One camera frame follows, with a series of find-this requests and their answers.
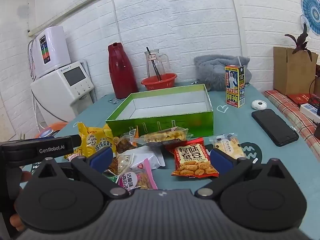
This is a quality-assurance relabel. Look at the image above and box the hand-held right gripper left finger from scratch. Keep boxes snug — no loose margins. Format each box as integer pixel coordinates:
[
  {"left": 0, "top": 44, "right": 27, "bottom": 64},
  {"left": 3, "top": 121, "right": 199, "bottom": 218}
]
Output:
[{"left": 31, "top": 146, "right": 128, "bottom": 200}]

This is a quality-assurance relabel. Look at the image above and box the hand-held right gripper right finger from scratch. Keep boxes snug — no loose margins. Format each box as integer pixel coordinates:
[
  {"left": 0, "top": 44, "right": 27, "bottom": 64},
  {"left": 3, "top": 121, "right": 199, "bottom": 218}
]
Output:
[{"left": 195, "top": 149, "right": 290, "bottom": 198}]

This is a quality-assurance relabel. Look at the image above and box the clear white cake packet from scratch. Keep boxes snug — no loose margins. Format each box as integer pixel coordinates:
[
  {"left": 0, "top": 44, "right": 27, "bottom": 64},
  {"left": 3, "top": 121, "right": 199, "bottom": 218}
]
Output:
[{"left": 209, "top": 134, "right": 247, "bottom": 159}]

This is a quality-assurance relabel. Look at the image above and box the yellow snack packet round label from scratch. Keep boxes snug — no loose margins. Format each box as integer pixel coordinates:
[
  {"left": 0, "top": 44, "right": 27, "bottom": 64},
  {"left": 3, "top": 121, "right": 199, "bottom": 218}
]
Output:
[{"left": 77, "top": 122, "right": 118, "bottom": 158}]

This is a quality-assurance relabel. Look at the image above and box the clear tofu snack packet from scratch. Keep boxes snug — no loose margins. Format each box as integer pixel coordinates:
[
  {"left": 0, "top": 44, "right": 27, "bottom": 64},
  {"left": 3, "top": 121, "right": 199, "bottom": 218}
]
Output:
[{"left": 105, "top": 153, "right": 135, "bottom": 176}]

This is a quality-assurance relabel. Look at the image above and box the clear brown snack packet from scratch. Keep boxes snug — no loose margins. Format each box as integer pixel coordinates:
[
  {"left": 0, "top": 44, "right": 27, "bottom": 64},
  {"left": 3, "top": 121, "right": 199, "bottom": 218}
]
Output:
[{"left": 115, "top": 127, "right": 137, "bottom": 153}]

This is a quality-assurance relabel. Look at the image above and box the red bean snack packet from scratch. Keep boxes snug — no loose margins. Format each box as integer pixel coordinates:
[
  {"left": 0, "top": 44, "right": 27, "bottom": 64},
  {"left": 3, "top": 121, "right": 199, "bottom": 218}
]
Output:
[{"left": 165, "top": 138, "right": 219, "bottom": 178}]

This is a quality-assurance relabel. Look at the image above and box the pink seed snack packet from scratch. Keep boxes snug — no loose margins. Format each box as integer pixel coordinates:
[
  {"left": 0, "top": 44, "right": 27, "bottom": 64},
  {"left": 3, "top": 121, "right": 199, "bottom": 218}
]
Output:
[{"left": 116, "top": 158, "right": 158, "bottom": 191}]

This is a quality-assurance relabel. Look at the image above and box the silver white snack packet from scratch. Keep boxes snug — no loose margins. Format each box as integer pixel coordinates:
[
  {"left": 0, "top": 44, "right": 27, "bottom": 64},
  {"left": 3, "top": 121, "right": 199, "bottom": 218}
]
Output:
[{"left": 122, "top": 146, "right": 166, "bottom": 171}]

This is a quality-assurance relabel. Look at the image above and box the clear yellow chips packet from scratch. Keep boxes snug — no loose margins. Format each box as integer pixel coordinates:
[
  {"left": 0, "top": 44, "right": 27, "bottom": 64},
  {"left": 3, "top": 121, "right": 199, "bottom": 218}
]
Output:
[{"left": 130, "top": 127, "right": 188, "bottom": 147}]

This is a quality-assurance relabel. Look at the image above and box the green cardboard box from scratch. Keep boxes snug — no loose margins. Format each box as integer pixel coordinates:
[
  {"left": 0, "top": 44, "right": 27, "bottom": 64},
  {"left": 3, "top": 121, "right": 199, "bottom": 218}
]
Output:
[{"left": 105, "top": 84, "right": 214, "bottom": 138}]

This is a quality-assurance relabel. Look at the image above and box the person's left hand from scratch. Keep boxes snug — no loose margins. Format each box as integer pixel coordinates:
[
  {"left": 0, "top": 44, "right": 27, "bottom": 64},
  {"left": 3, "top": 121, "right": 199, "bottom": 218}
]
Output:
[{"left": 9, "top": 170, "right": 33, "bottom": 233}]

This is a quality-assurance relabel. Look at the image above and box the orange basin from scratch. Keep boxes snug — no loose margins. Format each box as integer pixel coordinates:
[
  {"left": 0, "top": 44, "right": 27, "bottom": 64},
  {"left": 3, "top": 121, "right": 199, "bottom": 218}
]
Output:
[{"left": 34, "top": 122, "right": 69, "bottom": 139}]

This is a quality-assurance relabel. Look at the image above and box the teal printed tablecloth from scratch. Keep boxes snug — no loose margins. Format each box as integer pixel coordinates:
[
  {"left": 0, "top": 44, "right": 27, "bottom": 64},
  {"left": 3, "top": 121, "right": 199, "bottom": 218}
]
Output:
[{"left": 20, "top": 81, "right": 320, "bottom": 240}]

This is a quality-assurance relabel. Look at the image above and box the white appliance with screen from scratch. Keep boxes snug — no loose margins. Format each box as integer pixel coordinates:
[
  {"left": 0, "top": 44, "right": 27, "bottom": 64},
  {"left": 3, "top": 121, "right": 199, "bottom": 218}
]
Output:
[{"left": 30, "top": 60, "right": 95, "bottom": 127}]

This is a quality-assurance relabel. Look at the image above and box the black smartphone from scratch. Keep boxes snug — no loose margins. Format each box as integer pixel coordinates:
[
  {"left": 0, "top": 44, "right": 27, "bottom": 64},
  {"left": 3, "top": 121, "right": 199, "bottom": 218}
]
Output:
[{"left": 251, "top": 109, "right": 300, "bottom": 147}]

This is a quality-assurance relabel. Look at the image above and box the white round device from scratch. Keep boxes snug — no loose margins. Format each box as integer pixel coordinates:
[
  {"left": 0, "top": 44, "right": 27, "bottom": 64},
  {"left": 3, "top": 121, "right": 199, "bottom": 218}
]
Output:
[{"left": 251, "top": 100, "right": 267, "bottom": 110}]

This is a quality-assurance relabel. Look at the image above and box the juice carton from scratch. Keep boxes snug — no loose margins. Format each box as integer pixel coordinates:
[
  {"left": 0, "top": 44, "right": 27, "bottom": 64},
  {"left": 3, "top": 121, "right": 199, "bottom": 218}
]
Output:
[{"left": 223, "top": 65, "right": 246, "bottom": 108}]

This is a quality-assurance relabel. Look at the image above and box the red thermos jug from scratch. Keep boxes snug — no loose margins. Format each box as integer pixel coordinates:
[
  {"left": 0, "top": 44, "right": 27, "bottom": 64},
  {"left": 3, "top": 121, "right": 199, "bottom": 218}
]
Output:
[{"left": 107, "top": 42, "right": 138, "bottom": 100}]

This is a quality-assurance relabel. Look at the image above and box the plaid cloth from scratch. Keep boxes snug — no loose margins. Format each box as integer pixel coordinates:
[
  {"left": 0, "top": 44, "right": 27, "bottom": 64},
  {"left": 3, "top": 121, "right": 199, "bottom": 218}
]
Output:
[{"left": 261, "top": 89, "right": 320, "bottom": 160}]

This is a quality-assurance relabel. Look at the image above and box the grey fluffy cloth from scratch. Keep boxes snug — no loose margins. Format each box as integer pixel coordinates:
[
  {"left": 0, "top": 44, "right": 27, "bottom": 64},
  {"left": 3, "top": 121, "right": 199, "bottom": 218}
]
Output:
[{"left": 194, "top": 55, "right": 253, "bottom": 92}]

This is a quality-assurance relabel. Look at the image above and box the red plastic basket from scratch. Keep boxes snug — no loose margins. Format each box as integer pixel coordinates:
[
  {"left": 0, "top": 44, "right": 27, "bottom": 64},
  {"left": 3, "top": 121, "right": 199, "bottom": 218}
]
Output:
[{"left": 141, "top": 73, "right": 178, "bottom": 91}]

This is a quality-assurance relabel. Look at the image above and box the white water purifier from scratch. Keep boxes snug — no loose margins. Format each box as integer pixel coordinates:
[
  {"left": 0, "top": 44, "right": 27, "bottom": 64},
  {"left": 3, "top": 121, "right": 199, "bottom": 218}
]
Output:
[{"left": 27, "top": 26, "right": 72, "bottom": 80}]

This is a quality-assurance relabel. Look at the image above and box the white power strip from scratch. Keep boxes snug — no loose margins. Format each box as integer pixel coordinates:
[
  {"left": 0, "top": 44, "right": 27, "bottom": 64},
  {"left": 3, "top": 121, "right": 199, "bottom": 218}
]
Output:
[{"left": 299, "top": 102, "right": 320, "bottom": 124}]

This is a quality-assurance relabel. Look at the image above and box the red booklet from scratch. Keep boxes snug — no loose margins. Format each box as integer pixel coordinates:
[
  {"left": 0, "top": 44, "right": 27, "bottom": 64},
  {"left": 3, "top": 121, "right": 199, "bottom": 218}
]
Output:
[{"left": 286, "top": 93, "right": 313, "bottom": 105}]

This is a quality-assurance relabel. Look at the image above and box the brown cardboard box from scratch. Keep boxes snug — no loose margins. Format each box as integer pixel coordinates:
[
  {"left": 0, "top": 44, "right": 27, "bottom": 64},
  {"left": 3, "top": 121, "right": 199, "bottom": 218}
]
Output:
[{"left": 273, "top": 46, "right": 319, "bottom": 95}]

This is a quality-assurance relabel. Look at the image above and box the black straw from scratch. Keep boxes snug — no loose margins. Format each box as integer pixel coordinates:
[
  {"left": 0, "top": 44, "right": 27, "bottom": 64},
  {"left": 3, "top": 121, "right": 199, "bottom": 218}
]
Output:
[{"left": 146, "top": 47, "right": 161, "bottom": 80}]

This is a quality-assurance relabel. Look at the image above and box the glass pitcher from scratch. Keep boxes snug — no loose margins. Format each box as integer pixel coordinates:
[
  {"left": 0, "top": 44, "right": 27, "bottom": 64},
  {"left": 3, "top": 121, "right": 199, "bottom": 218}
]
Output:
[{"left": 144, "top": 50, "right": 168, "bottom": 79}]

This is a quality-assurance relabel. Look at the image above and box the purple leaf plant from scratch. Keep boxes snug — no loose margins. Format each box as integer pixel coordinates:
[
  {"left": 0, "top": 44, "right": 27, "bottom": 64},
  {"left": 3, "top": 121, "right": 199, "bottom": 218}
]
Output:
[{"left": 284, "top": 22, "right": 313, "bottom": 62}]

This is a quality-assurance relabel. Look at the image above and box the blue fan wall decoration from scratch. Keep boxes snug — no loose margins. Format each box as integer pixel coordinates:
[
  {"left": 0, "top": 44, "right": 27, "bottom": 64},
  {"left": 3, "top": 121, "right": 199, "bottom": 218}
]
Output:
[{"left": 300, "top": 0, "right": 320, "bottom": 35}]

